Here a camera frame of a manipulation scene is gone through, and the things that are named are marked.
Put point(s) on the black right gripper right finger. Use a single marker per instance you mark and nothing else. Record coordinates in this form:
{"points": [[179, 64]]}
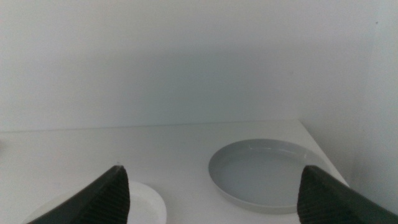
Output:
{"points": [[326, 202]]}

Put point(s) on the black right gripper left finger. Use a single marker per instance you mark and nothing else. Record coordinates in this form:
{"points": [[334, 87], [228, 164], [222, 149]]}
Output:
{"points": [[105, 199]]}

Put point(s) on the grey shallow bowl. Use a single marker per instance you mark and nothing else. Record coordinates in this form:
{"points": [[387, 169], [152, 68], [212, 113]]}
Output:
{"points": [[258, 174]]}

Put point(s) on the white shallow bowl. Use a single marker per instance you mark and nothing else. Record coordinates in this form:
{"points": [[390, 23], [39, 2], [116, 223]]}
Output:
{"points": [[146, 205]]}

